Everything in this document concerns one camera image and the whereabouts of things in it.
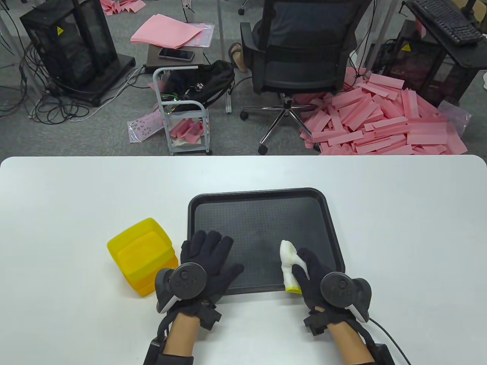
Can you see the person's left hand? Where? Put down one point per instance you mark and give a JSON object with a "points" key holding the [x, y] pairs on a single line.
{"points": [[213, 262]]}

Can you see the person's right hand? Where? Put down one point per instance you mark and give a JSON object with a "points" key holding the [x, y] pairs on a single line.
{"points": [[312, 281]]}

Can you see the black and white controller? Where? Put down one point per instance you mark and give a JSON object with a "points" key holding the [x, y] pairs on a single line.
{"points": [[188, 281], [340, 289]]}

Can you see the white yellow-edged dish cloth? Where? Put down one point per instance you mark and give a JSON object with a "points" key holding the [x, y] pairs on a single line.
{"points": [[289, 262]]}

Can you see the yellow plastic food container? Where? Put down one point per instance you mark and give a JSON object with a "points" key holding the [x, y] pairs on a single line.
{"points": [[137, 235], [146, 291], [167, 260]]}

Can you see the person's left forearm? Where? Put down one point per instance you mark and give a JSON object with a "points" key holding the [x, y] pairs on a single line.
{"points": [[182, 334]]}

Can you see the person's right forearm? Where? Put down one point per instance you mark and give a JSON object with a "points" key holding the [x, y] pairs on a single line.
{"points": [[350, 342]]}

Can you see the black plastic tray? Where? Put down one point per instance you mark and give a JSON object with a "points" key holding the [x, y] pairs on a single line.
{"points": [[262, 216]]}

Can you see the black battery pack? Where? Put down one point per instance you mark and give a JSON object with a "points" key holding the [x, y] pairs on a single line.
{"points": [[384, 355], [154, 351]]}

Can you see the white rolling cart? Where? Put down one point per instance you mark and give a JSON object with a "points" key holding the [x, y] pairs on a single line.
{"points": [[189, 148]]}

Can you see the pink foam pieces in cart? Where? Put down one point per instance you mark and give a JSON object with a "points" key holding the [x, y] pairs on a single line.
{"points": [[186, 131]]}

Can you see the patterned plastic bag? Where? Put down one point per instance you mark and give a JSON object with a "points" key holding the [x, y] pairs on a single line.
{"points": [[142, 127]]}

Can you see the pile of pink foam strips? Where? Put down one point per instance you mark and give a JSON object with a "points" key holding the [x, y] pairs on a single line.
{"points": [[380, 121]]}

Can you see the black backpack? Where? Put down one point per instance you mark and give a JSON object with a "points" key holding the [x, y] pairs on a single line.
{"points": [[205, 81]]}

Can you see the white desk leg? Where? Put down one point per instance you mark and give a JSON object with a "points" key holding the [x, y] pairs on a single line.
{"points": [[224, 76]]}

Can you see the black mesh office chair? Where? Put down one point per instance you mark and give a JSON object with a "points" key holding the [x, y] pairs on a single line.
{"points": [[300, 72]]}

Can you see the black smartphone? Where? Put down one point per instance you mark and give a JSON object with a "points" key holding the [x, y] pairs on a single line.
{"points": [[176, 54]]}

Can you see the clear plastic bag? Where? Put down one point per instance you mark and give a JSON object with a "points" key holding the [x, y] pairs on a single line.
{"points": [[458, 118]]}

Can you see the clear zip bag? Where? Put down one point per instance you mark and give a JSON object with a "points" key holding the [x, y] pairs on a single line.
{"points": [[205, 38]]}

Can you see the stack of pink sheets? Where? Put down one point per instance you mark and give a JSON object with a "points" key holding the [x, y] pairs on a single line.
{"points": [[163, 32]]}

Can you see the black computer cabinet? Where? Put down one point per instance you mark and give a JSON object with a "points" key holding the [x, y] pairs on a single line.
{"points": [[418, 64], [68, 45]]}

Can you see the small heap of pink foam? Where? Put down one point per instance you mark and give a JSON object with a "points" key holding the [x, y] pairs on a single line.
{"points": [[125, 5]]}

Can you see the black keyboard stand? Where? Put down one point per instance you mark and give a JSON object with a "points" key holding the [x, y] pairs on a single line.
{"points": [[470, 57]]}

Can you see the black keyboard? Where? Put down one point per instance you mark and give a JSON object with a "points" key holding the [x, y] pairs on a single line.
{"points": [[445, 21]]}

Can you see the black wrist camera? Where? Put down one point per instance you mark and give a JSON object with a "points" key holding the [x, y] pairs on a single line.
{"points": [[209, 317], [315, 323]]}

